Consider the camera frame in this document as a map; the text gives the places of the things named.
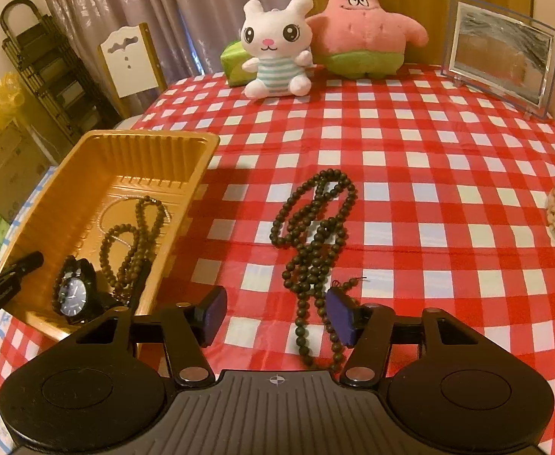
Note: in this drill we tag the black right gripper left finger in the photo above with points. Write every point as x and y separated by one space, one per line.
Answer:
187 329

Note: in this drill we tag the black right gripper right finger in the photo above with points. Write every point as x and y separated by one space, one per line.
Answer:
367 331

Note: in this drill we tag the black wrist watch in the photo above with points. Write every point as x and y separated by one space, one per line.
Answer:
76 296

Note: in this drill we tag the golden plastic tray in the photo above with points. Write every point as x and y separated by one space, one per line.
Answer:
95 188

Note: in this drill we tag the brown cardboard box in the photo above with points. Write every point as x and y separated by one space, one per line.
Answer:
22 166

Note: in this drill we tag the red white checkered tablecloth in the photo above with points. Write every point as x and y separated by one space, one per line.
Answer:
445 207

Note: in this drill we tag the blue white checkered cloth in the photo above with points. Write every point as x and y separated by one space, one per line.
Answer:
2 293

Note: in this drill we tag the yellow plastic bag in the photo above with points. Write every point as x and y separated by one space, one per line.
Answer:
12 97

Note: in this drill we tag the black folding ladder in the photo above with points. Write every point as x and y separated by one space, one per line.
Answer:
55 75

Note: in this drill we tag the white wooden chair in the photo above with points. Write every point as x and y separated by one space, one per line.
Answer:
132 64

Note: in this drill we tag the green tissue pack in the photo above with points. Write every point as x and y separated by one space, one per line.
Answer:
232 58

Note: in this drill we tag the pink starfish plush toy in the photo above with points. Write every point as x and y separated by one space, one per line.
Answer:
358 38

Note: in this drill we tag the white bunny plush toy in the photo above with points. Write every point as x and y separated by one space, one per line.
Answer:
278 42

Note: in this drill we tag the grey patterned curtain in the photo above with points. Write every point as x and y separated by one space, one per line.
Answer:
189 35

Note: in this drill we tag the clear picture frame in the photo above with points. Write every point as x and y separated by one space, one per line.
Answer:
501 52

